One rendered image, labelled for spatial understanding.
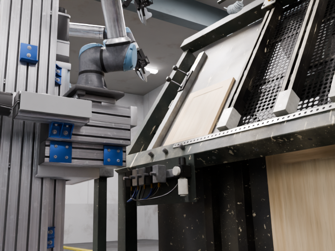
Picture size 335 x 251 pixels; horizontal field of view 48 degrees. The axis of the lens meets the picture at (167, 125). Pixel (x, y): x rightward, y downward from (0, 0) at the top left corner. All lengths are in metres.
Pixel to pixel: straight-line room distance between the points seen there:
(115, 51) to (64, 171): 0.56
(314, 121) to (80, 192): 8.23
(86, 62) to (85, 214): 7.87
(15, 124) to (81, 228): 7.78
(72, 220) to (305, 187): 7.91
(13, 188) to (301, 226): 1.24
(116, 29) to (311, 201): 1.13
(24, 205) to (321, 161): 1.27
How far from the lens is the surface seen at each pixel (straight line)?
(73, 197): 9.35
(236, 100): 1.93
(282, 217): 1.85
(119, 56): 1.66
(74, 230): 9.34
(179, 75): 2.94
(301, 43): 2.00
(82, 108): 1.47
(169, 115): 2.44
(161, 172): 1.94
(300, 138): 1.55
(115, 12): 1.67
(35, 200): 1.69
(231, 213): 2.06
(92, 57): 1.71
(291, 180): 1.82
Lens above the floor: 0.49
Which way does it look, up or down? 14 degrees up
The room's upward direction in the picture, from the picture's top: 2 degrees counter-clockwise
